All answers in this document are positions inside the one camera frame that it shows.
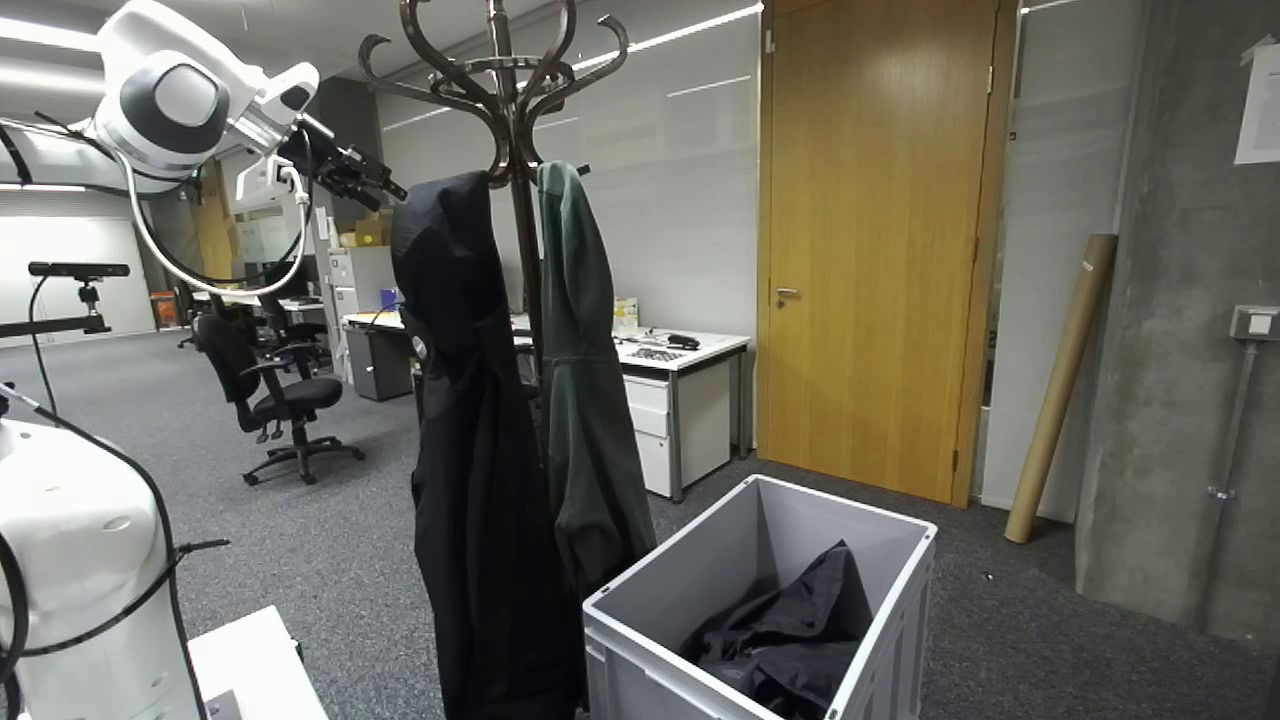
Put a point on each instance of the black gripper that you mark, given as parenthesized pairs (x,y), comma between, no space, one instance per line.
(322,148)

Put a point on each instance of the black hoodie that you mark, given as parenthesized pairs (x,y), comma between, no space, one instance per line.
(480,535)

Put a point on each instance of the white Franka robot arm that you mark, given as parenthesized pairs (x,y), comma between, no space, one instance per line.
(173,105)

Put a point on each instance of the dark wooden coat stand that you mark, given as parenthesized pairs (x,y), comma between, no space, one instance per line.
(511,94)

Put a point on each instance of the grey plastic laundry box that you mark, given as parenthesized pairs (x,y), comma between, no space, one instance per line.
(642,664)

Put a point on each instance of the black office chair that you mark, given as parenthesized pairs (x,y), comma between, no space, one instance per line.
(272,394)

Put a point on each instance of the grey keyboard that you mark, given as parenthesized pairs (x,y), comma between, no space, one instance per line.
(652,353)

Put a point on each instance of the dark green jacket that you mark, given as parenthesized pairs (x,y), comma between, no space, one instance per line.
(587,443)

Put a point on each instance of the black stapler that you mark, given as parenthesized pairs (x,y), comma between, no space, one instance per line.
(680,341)

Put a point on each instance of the white desk with drawers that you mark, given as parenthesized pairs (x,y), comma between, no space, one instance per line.
(687,413)

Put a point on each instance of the light wooden door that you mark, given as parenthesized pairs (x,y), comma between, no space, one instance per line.
(865,254)

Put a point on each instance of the black garment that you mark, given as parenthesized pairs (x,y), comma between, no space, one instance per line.
(784,643)

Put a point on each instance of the brown cardboard tube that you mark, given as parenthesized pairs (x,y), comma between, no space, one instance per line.
(1060,387)

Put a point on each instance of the white paper sheet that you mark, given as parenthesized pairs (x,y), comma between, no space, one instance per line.
(1260,105)

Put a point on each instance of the black camera stand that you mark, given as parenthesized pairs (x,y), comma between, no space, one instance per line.
(77,268)

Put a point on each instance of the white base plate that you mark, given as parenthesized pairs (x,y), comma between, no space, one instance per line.
(263,664)

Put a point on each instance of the grey wall switch box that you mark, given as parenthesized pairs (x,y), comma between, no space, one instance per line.
(1252,323)

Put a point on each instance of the grey wall conduit pipe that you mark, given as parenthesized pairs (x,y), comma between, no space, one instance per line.
(1227,480)

